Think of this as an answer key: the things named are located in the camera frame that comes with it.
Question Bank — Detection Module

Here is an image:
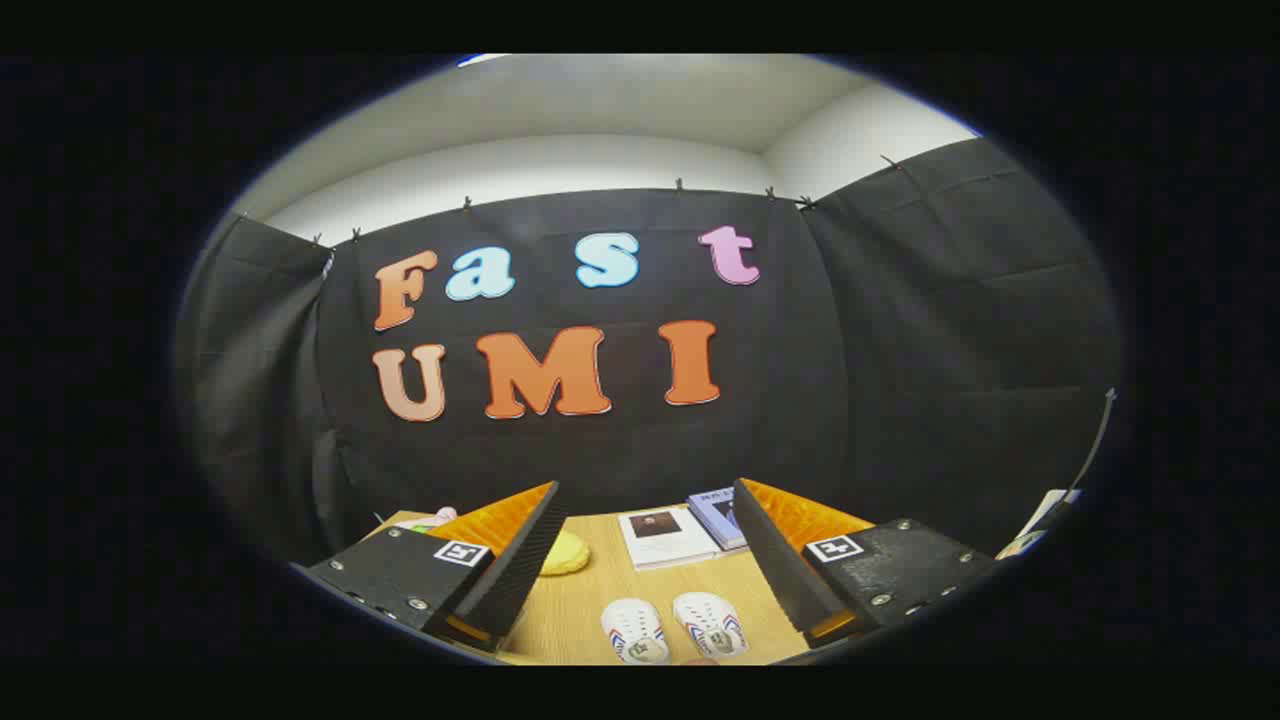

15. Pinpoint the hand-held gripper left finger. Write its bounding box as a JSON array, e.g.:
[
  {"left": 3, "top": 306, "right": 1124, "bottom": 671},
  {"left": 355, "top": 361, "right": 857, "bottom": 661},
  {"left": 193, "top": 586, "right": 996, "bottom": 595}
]
[{"left": 305, "top": 480, "right": 569, "bottom": 656}]

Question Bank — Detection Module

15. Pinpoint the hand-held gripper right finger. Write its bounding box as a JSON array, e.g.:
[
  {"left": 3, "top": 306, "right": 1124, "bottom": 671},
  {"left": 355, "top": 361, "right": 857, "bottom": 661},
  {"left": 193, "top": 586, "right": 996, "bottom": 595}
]
[{"left": 732, "top": 477, "right": 1002, "bottom": 650}]

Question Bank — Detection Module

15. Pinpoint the white striped sneaker shoe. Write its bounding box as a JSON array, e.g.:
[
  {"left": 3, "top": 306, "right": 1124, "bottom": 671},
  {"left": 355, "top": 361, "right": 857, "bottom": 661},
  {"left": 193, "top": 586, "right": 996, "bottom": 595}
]
[
  {"left": 672, "top": 591, "right": 750, "bottom": 661},
  {"left": 600, "top": 598, "right": 670, "bottom": 665}
]

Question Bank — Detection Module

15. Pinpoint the yellow round plush cushion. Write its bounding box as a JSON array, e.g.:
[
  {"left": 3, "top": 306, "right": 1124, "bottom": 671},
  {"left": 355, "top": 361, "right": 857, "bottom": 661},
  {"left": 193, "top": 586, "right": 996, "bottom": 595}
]
[{"left": 540, "top": 530, "right": 592, "bottom": 577}]

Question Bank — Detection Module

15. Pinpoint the blue book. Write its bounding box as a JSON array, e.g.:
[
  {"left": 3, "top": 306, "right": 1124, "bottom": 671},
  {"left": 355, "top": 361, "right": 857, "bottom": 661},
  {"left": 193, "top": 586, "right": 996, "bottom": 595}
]
[{"left": 686, "top": 487, "right": 749, "bottom": 552}]

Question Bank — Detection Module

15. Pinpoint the white book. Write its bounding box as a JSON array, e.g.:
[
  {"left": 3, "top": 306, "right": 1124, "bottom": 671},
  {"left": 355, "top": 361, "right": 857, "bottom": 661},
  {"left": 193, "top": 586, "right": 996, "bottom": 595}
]
[{"left": 617, "top": 507, "right": 721, "bottom": 572}]

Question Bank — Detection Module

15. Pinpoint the black backdrop cloth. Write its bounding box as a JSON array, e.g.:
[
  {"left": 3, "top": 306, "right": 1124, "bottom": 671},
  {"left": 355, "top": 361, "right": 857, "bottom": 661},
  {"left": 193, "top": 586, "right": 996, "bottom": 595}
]
[{"left": 175, "top": 138, "right": 1121, "bottom": 566}]

